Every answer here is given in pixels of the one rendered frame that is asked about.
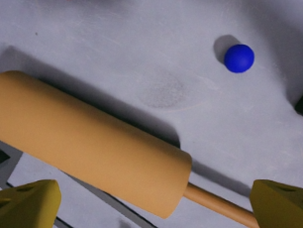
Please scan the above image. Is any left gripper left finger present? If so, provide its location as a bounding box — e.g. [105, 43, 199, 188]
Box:
[0, 179, 61, 228]

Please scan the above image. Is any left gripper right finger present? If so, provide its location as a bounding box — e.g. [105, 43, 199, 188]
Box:
[250, 179, 303, 228]

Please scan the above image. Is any blue ball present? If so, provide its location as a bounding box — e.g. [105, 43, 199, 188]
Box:
[224, 44, 254, 73]

